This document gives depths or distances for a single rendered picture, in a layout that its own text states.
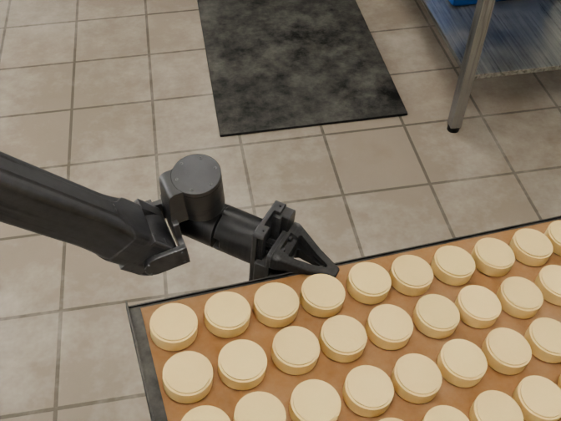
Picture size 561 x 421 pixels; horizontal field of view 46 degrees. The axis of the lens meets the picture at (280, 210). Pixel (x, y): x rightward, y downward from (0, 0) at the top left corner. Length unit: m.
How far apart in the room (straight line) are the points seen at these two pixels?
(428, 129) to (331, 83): 0.43
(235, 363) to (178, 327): 0.07
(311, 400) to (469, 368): 0.17
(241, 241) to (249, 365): 0.17
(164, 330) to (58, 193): 0.18
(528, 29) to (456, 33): 0.27
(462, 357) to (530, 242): 0.21
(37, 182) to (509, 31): 2.17
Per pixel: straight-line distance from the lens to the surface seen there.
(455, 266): 0.82
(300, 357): 0.70
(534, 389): 0.75
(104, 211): 0.73
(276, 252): 0.77
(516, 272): 0.87
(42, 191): 0.67
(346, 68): 2.69
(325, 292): 0.75
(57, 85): 2.76
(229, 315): 0.72
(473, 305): 0.79
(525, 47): 2.57
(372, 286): 0.77
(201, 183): 0.74
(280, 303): 0.73
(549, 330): 0.81
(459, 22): 2.63
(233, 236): 0.79
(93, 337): 1.94
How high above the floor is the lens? 1.60
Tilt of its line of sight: 49 degrees down
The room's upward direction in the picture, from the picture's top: straight up
